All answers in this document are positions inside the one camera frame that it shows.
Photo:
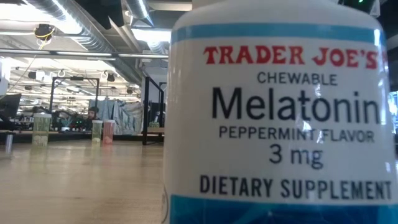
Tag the black background robot arm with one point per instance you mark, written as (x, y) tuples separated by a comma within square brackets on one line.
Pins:
[(57, 116)]

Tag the light blue tarp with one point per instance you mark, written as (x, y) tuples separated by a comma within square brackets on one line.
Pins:
[(124, 115)]

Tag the white melatonin bottle blue label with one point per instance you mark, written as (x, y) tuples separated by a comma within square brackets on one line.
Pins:
[(280, 124)]

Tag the pink pill vial white cap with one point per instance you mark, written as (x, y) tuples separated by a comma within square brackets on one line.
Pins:
[(108, 132)]

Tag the black ceiling spotlight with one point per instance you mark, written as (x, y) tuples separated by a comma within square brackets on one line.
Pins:
[(110, 77)]

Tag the person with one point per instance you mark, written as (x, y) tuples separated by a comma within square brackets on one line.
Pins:
[(92, 113)]

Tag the long ceiling light bar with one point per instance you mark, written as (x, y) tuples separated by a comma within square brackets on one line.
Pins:
[(84, 53)]

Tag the teal artificial plant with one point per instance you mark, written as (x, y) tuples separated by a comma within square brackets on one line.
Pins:
[(66, 123)]

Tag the black yellow ceiling device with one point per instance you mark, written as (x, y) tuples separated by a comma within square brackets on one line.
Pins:
[(44, 31)]

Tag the dark computer monitor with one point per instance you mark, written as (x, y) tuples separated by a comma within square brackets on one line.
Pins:
[(9, 105)]

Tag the wooden shelf black metal frame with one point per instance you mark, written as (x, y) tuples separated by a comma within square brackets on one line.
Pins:
[(145, 112)]

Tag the silver ventilation duct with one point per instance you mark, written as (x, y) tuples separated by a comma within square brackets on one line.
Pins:
[(87, 34), (140, 9)]

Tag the black background rig frame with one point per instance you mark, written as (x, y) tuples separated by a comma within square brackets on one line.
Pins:
[(74, 78)]

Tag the black aluminium rig frame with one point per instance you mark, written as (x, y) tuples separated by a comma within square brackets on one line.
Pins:
[(71, 137)]

